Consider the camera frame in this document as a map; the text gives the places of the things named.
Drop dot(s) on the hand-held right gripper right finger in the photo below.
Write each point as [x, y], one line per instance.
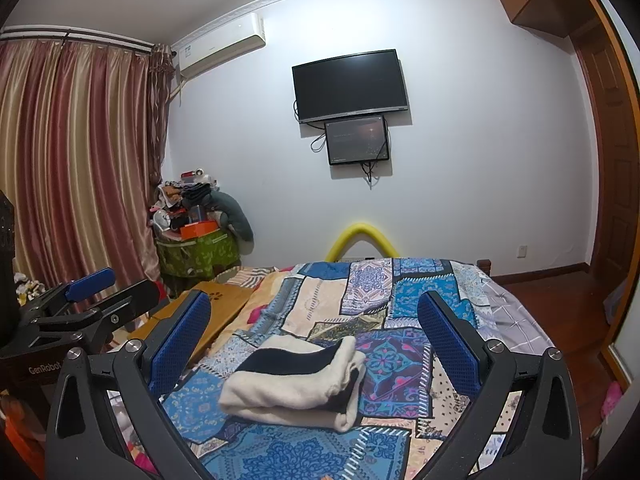
[450, 342]

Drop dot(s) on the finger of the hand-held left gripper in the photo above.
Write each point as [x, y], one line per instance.
[92, 280]
[125, 305]

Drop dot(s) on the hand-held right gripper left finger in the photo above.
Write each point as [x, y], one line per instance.
[180, 342]

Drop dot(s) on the cream navy striped sweater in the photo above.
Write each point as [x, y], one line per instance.
[295, 385]

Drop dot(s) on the person's left forearm orange sleeve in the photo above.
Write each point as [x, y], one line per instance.
[22, 440]

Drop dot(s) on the blue patchwork bed sheet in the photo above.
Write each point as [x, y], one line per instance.
[395, 360]

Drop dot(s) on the grey checked bed sheet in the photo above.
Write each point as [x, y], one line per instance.
[515, 310]

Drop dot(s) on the peach quilt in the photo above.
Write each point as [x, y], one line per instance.
[265, 295]

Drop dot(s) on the orange box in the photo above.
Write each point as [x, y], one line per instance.
[197, 230]

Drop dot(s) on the pile of clutter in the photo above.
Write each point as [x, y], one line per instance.
[177, 202]

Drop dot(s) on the pink cloth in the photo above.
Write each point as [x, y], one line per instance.
[142, 455]

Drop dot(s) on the pink gold striped curtain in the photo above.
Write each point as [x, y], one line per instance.
[80, 160]

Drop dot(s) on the grey plush toy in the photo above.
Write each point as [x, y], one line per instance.
[232, 215]

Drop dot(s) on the yellow foam tube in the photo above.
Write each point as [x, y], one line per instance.
[360, 230]

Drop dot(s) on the grey blue bag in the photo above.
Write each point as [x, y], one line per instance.
[614, 305]

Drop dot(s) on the pink slipper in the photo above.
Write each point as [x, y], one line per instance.
[611, 400]

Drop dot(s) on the brown wooden door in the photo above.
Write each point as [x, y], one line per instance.
[612, 160]

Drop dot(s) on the white air conditioner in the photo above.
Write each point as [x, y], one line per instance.
[222, 42]

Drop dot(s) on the dark wooden bed post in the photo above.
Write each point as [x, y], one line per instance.
[485, 266]

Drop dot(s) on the small black wall monitor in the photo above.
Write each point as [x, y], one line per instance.
[356, 140]

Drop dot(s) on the black wall television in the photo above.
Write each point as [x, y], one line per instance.
[350, 85]

